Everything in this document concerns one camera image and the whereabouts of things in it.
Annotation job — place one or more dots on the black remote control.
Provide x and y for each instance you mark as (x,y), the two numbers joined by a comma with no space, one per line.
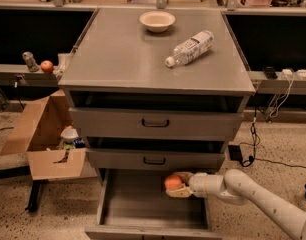
(270,72)

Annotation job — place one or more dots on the bottom grey open drawer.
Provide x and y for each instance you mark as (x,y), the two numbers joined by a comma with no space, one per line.
(133,205)

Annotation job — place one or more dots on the white bowl in box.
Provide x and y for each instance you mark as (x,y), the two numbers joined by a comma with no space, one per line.
(69,135)

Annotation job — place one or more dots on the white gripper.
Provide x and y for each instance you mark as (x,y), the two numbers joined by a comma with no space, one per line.
(199,184)

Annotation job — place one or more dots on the middle grey drawer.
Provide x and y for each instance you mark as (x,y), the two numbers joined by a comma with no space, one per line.
(154,160)

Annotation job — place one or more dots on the brown cardboard box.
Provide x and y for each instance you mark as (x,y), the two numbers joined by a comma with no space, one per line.
(37,134)

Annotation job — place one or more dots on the clear plastic water bottle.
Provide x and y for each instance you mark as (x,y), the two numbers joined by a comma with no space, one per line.
(190,49)

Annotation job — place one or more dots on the black table leg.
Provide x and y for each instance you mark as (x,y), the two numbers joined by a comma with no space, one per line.
(36,194)

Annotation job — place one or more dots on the orange fruit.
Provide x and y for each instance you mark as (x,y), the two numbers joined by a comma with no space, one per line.
(172,182)

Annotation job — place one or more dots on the black power adapter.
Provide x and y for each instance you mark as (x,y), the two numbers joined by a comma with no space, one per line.
(235,153)

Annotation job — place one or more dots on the top grey drawer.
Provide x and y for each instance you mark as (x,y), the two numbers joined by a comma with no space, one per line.
(149,124)

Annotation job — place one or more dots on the small red apple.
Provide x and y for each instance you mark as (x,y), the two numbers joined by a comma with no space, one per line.
(47,66)

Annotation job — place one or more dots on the small grey figurine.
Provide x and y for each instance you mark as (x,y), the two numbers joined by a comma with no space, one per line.
(30,61)

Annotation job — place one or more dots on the white ceramic bowl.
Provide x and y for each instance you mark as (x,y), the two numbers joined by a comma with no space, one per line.
(157,21)

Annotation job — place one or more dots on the grey metal drawer cabinet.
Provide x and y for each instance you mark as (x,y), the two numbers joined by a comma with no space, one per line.
(121,65)

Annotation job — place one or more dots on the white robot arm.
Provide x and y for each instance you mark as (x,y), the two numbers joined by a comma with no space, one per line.
(236,187)

